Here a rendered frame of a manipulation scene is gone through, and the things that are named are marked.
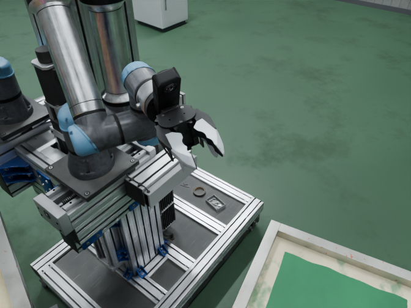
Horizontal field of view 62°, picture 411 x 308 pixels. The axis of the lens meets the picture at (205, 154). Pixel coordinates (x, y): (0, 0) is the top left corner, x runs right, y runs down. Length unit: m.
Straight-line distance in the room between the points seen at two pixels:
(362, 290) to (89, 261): 1.53
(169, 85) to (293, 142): 2.82
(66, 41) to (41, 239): 2.06
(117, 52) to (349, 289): 1.04
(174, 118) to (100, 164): 0.56
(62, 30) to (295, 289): 1.02
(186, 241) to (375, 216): 1.46
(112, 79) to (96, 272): 1.42
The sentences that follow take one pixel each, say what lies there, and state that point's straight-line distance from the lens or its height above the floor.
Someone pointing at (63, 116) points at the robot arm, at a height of 1.48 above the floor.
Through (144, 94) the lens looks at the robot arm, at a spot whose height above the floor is 1.68.
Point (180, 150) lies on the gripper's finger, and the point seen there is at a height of 1.68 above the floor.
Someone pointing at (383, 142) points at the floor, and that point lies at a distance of 3.68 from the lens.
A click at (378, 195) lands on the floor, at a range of 3.10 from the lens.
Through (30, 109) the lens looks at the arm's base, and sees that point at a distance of 1.56.
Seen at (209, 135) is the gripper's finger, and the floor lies 1.68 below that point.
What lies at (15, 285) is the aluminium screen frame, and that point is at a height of 1.21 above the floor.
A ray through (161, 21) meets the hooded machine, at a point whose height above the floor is 0.18.
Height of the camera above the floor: 2.04
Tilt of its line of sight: 41 degrees down
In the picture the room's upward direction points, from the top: straight up
